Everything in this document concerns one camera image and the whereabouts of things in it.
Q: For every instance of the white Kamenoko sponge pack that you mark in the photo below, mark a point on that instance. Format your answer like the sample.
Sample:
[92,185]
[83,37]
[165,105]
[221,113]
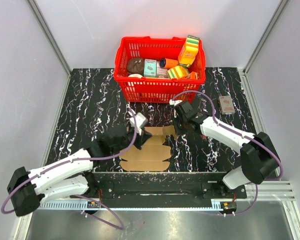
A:
[226,105]

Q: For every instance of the yellow green sponge pack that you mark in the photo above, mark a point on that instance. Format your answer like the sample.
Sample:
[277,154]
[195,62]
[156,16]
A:
[177,72]

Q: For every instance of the aluminium slotted rail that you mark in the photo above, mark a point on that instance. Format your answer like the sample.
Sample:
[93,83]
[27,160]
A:
[179,201]

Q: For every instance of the left aluminium frame post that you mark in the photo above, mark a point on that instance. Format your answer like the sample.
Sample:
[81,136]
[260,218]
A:
[34,7]

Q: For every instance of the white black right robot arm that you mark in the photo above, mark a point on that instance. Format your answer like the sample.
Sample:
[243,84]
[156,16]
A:
[258,156]

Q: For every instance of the orange cylindrical can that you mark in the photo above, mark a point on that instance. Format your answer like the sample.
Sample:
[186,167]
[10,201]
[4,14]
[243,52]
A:
[167,63]

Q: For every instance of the tall orange sponge pack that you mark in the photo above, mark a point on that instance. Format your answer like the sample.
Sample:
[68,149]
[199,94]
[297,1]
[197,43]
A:
[188,51]

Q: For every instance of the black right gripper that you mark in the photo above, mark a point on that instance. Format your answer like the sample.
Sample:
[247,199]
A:
[176,119]

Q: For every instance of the small orange packet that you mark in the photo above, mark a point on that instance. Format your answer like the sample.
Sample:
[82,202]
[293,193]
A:
[192,75]

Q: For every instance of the right aluminium frame post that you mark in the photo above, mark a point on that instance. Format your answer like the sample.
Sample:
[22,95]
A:
[266,34]

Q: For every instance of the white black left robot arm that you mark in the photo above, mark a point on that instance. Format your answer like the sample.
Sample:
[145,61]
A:
[72,175]

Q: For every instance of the teal white small box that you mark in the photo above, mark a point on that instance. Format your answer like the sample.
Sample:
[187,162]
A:
[150,68]

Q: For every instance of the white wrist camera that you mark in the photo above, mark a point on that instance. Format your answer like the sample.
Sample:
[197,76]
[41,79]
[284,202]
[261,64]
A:
[138,121]
[174,102]

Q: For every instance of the aluminium frame post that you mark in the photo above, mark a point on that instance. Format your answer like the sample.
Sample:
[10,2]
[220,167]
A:
[266,34]
[34,7]

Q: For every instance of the red plastic shopping basket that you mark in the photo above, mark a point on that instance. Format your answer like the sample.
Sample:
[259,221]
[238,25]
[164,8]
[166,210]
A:
[155,90]

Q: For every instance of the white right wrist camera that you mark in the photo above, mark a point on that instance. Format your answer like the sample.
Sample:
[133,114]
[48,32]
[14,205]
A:
[174,102]

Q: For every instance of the pink white small box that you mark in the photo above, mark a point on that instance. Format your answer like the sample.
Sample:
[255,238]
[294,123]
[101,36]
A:
[161,72]

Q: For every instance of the white round lid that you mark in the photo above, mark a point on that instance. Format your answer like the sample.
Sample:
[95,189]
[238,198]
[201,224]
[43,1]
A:
[135,75]

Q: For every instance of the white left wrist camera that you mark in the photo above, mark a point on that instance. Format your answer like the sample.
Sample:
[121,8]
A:
[138,121]

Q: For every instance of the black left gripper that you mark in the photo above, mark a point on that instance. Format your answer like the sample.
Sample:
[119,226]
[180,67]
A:
[142,138]

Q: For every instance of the brown cardboard box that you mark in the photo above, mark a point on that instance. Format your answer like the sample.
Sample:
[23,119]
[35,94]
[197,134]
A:
[154,155]

